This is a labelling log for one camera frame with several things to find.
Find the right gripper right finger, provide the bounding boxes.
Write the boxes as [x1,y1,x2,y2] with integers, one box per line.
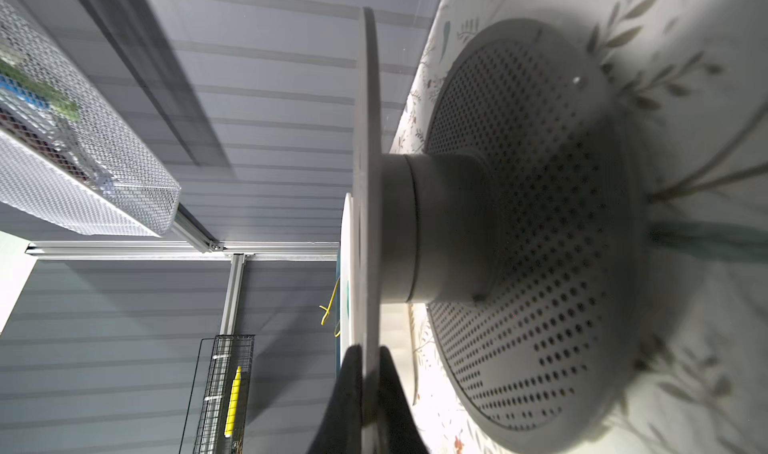
[378,346,429,454]

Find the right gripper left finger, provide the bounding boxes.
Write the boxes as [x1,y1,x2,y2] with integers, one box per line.
[307,345,363,454]

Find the yellow cable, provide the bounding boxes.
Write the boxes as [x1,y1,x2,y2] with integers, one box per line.
[319,276,342,339]

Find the grey perforated cable spool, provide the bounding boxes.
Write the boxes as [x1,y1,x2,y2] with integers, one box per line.
[350,9,647,453]

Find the yellow marker pen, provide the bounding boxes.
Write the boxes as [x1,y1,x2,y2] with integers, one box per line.
[224,366,242,438]

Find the white plastic bin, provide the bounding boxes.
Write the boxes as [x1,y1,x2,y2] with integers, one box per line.
[337,194,353,353]

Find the items inside white basket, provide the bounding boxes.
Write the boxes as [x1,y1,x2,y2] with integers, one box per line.
[1,44,116,199]

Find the black wire wall basket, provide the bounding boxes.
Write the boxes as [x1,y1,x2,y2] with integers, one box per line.
[178,335,254,453]

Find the white mesh wall basket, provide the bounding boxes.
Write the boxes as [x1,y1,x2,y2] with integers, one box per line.
[1,1,181,237]

